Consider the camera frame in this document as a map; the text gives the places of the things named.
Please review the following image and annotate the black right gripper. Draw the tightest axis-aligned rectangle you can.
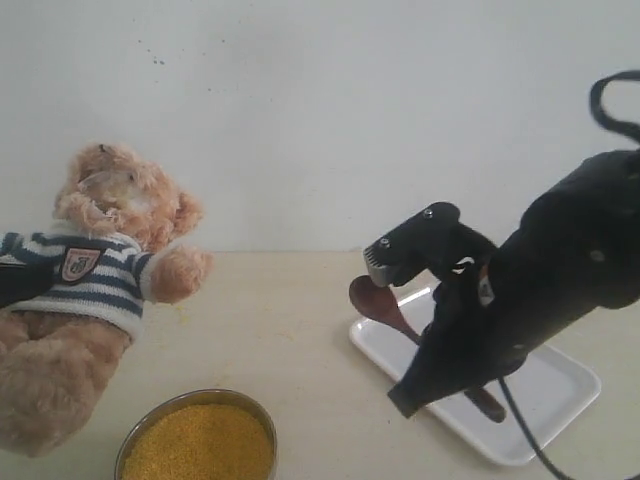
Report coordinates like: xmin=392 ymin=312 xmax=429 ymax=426
xmin=387 ymin=239 xmax=590 ymax=418

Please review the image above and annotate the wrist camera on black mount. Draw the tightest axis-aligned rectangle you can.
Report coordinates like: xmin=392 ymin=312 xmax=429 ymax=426
xmin=363 ymin=202 xmax=497 ymax=287

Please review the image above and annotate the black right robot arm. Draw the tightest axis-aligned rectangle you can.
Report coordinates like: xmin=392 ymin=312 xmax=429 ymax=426
xmin=389 ymin=151 xmax=639 ymax=417

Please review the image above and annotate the white rectangular plastic tray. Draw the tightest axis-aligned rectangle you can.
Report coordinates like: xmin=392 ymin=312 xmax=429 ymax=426
xmin=349 ymin=317 xmax=601 ymax=467

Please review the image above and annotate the metal bowl of yellow millet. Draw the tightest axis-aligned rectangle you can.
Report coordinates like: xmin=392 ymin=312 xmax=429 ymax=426
xmin=113 ymin=389 xmax=278 ymax=479

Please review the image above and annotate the black camera cable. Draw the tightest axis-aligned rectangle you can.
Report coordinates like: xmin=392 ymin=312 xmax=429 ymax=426
xmin=494 ymin=69 xmax=640 ymax=480

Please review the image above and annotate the plush teddy bear striped sweater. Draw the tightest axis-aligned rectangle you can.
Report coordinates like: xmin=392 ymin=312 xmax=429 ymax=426
xmin=1 ymin=143 xmax=213 ymax=457

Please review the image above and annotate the dark brown wooden spoon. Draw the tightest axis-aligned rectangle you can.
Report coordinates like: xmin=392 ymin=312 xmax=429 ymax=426
xmin=348 ymin=275 xmax=507 ymax=423

